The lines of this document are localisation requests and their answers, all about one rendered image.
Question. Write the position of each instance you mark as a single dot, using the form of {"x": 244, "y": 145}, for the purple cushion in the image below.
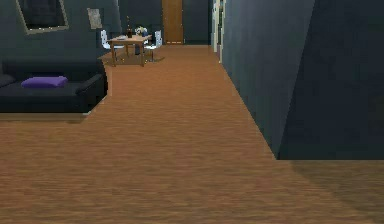
{"x": 44, "y": 82}

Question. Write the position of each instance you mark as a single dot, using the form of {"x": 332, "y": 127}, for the dark bottle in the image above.
{"x": 129, "y": 30}

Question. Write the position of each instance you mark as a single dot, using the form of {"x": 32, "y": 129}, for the wooden dining table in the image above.
{"x": 130, "y": 40}

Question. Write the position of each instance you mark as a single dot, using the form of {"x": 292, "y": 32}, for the white door frame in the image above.
{"x": 217, "y": 26}

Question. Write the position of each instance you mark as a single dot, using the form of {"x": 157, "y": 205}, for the small grey framed picture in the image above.
{"x": 94, "y": 18}

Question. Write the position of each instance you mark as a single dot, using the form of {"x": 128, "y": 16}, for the house plant with pale flowers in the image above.
{"x": 141, "y": 31}

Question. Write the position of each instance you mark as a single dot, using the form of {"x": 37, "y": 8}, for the brown wooden room door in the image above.
{"x": 172, "y": 21}

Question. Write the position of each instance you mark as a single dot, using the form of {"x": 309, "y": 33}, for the black sofa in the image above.
{"x": 66, "y": 96}

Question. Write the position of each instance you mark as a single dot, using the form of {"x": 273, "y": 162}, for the white chair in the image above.
{"x": 105, "y": 41}
{"x": 156, "y": 41}

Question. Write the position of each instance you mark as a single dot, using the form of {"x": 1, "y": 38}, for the dark grey cushion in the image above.
{"x": 5, "y": 80}

